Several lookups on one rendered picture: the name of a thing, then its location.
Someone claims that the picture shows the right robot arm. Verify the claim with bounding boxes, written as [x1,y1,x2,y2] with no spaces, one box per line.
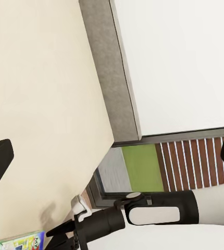
[46,184,224,250]

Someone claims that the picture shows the board game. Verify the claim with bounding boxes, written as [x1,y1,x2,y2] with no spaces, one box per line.
[0,231,45,250]

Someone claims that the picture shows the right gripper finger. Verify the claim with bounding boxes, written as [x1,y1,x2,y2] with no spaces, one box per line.
[48,230,80,250]
[46,219,76,237]

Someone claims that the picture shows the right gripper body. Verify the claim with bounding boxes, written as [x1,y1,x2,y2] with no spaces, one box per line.
[74,209,110,250]

